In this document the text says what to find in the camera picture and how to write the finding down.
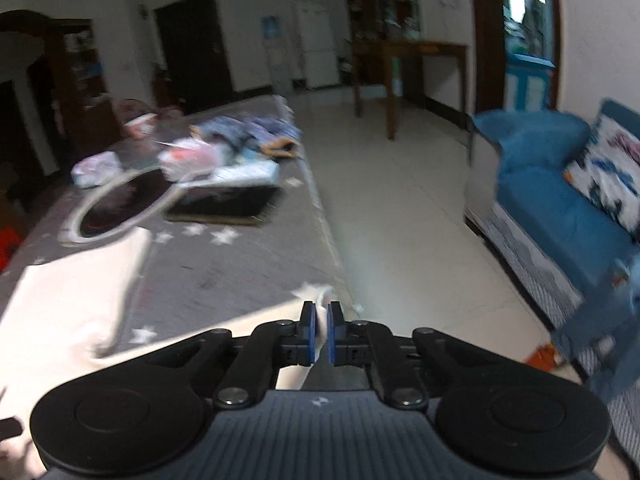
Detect white refrigerator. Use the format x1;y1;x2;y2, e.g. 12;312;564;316
292;2;337;90

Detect black smartphone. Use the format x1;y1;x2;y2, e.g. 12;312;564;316
165;185;281;226

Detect blue denim cloth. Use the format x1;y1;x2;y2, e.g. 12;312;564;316
552;255;640;401

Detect butterfly print pillow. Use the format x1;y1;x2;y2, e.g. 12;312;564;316
564;114;640;243

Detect red plastic stool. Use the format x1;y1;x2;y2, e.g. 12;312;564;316
0;229;25;271

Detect wooden side table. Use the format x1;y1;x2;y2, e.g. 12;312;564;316
351;39;469;141

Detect wooden door frame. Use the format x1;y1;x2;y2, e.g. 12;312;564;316
469;0;560;116

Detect soft white tissue pack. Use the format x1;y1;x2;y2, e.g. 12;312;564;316
70;151;123;188

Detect water dispenser with blue bottle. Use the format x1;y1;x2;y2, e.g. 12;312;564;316
261;16;291;93

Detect blue knit sweater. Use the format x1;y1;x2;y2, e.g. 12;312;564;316
190;115;303;161

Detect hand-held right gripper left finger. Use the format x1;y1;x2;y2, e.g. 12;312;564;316
142;301;317;409

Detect grey star-patterned tablecloth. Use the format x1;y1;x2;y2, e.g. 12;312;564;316
0;95;351;391

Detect wooden display cabinet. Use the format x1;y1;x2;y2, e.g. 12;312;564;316
45;19;108;161
342;0;421;86

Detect cream sweatshirt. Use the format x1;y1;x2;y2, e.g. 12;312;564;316
0;230;337;480

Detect round black induction cooktop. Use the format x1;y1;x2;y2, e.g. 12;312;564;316
60;167;186;246

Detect opened pink tissue pack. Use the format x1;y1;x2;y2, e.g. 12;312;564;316
157;139;231;181

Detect dark wooden door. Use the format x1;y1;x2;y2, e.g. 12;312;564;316
154;0;234;116

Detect blue sofa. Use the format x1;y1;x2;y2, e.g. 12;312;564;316
467;99;640;461

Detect orange packet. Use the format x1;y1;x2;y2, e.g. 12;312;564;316
530;342;567;371

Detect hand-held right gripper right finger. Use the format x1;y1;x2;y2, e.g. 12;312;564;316
327;301;496;409

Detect pink cartoon bowl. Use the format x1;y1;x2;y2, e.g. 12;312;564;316
122;112;161;138

